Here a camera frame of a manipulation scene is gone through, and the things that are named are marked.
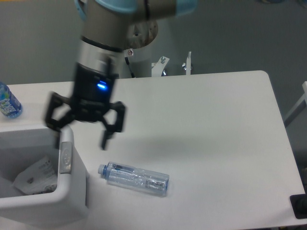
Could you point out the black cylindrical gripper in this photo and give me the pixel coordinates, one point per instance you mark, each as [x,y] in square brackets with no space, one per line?
[96,71]

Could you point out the clear plastic bottle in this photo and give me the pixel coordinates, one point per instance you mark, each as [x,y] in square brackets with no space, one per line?
[150,182]

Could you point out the white plastic wrapper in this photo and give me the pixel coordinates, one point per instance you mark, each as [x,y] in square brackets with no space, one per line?
[39,178]

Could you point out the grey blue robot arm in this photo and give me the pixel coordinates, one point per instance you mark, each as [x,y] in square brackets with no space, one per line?
[105,30]

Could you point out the white plastic trash can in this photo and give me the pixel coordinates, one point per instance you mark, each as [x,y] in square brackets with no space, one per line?
[22,146]

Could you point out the blue labelled water bottle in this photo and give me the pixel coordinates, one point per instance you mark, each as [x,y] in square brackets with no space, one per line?
[10,107]

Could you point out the black clamp at table edge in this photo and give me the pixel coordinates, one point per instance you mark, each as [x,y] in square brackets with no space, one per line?
[299,205]

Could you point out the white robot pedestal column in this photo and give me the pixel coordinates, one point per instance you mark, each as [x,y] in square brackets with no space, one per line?
[138,50]

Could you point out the white metal base frame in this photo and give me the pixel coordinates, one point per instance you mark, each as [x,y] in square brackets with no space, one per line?
[158,68]

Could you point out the white frame at right edge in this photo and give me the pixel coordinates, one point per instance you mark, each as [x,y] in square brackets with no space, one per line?
[297,108]

